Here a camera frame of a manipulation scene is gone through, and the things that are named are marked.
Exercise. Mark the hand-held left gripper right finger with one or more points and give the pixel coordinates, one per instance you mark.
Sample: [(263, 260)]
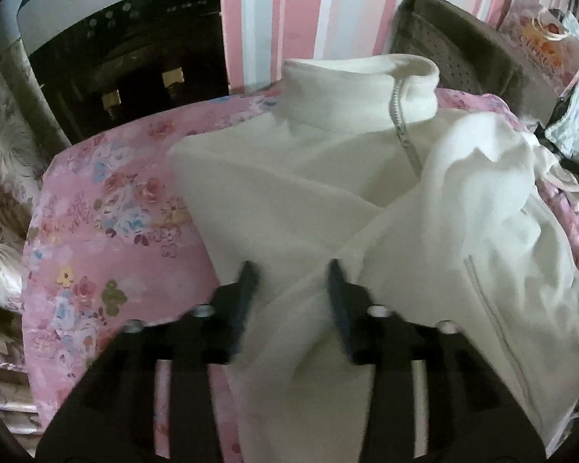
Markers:
[(338, 294)]

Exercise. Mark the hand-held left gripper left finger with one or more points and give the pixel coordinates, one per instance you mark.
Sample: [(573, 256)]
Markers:
[(244, 294)]

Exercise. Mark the white zip-up fleece jacket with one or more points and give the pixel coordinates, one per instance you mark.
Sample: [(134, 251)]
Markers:
[(357, 212)]

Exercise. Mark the pink floral tablecloth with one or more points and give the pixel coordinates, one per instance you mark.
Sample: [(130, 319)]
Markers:
[(111, 231)]

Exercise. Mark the floral curtain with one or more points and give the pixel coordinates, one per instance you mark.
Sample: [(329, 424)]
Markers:
[(5, 193)]

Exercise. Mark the black and silver water dispenser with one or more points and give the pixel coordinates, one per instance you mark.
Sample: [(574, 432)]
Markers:
[(125, 43)]

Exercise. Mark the brown chair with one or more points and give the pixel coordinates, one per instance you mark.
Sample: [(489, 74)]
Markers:
[(458, 43)]

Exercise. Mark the white patterned cloth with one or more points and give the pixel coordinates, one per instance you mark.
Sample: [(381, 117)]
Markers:
[(576, 111)]

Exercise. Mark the floral printed bag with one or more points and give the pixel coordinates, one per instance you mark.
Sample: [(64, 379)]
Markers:
[(543, 38)]

